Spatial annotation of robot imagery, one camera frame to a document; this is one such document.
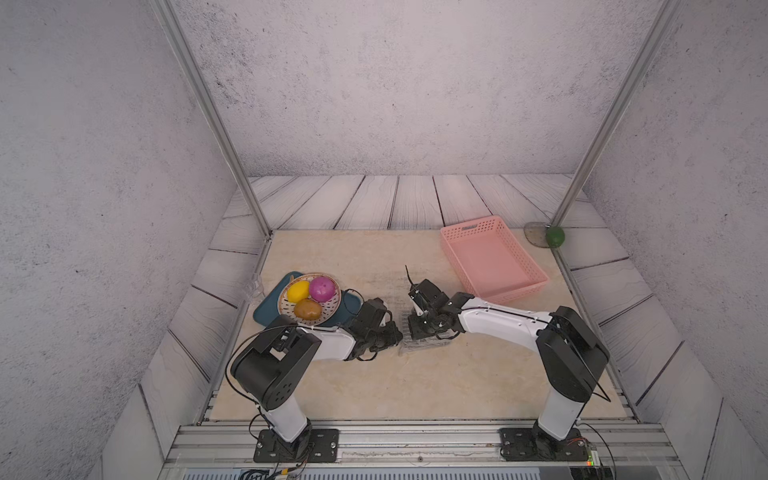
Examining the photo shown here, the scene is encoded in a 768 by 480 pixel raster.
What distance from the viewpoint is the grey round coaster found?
1177 mm

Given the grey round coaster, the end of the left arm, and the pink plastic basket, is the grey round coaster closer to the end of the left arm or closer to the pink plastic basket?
the pink plastic basket

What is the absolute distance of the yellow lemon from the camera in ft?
3.21

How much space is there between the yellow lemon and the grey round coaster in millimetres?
855
